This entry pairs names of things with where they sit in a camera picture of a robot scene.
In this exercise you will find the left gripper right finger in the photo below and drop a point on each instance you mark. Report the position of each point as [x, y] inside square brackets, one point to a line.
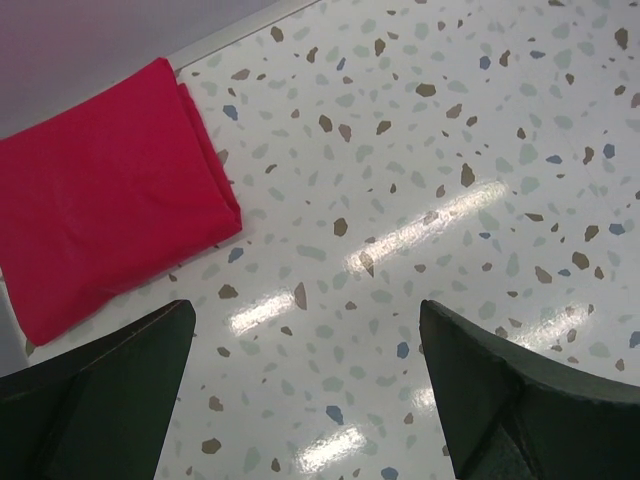
[510, 413]

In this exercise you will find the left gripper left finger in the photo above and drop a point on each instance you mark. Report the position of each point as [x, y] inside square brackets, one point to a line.
[102, 410]

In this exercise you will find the folded red t shirt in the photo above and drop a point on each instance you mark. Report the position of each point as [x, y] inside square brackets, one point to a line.
[106, 196]

